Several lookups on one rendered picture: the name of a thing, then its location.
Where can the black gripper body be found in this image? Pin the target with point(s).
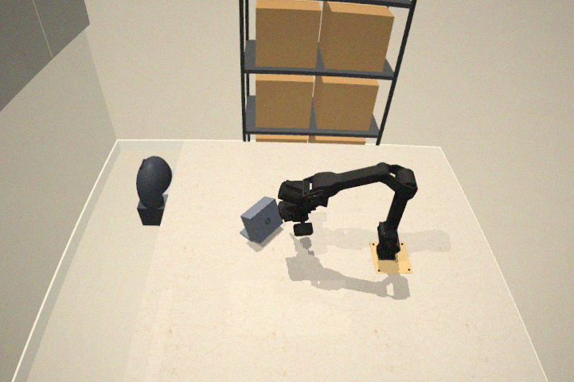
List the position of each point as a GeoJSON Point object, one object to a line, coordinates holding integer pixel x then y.
{"type": "Point", "coordinates": [302, 229]}

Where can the grey sloped panel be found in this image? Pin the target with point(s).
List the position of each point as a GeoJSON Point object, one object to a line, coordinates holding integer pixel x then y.
{"type": "Point", "coordinates": [261, 220]}

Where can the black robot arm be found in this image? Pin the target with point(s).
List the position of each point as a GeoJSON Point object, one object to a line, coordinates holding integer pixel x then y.
{"type": "Point", "coordinates": [328, 184]}

